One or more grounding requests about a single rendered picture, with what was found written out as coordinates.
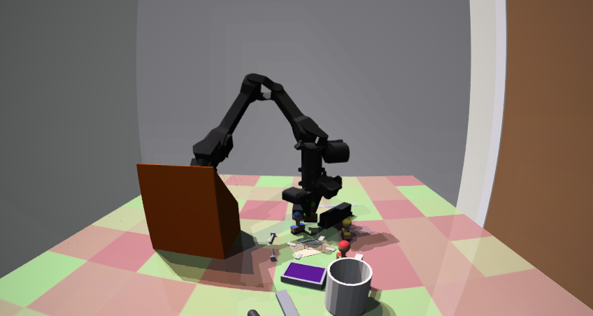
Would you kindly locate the grey mug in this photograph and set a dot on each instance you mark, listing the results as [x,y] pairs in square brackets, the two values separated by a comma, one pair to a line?
[347,287]

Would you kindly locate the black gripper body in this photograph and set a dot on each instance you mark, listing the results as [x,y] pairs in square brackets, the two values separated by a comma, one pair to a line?
[296,195]

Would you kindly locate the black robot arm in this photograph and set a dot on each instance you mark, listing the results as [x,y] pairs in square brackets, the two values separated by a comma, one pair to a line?
[219,142]

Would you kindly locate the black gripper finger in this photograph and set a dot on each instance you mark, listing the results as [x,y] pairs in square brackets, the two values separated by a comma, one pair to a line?
[317,199]
[306,206]

